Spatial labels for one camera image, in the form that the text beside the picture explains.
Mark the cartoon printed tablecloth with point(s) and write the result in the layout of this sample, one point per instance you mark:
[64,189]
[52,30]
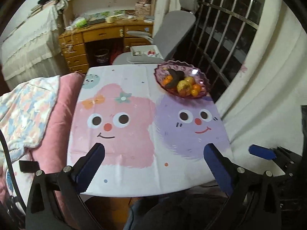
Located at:
[153,140]

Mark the large wrinkled orange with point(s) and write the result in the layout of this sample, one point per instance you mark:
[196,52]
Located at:
[197,87]

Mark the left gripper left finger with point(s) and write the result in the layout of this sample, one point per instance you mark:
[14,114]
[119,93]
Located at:
[75,180]

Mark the pastel patterned blanket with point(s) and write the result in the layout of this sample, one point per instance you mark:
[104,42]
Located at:
[25,112]

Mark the mandarin with stem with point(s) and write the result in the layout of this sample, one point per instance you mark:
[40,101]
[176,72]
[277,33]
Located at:
[182,93]

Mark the small yellow orange back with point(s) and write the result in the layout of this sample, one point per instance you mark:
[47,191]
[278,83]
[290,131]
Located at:
[194,93]

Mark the lace covered piano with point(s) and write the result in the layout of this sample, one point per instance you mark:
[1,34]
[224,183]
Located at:
[33,49]

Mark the grey office chair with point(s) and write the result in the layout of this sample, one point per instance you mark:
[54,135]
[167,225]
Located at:
[172,31]

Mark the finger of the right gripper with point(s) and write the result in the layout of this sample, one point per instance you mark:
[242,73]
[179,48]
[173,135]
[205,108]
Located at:
[262,152]

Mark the wooden desk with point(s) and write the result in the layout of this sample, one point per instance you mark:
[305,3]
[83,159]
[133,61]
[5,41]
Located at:
[78,46]

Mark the metal window bars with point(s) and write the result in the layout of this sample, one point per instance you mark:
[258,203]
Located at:
[221,38]

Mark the white tray on chair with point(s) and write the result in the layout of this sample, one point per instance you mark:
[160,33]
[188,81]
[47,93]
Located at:
[146,50]

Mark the yellow pear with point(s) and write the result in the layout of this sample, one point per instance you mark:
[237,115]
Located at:
[184,86]

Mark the pink glass fruit bowl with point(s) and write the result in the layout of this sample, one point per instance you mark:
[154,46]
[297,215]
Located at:
[161,72]

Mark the white floral curtain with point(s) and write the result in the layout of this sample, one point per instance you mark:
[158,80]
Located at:
[262,105]

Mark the red apple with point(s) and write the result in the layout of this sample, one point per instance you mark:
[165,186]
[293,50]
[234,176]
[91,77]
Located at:
[190,80]

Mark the black waste bin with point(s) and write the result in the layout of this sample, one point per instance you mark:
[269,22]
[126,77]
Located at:
[102,56]

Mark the blackened banana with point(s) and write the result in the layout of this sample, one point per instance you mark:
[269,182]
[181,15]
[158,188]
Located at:
[177,76]

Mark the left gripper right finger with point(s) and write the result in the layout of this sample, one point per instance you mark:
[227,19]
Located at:
[233,214]

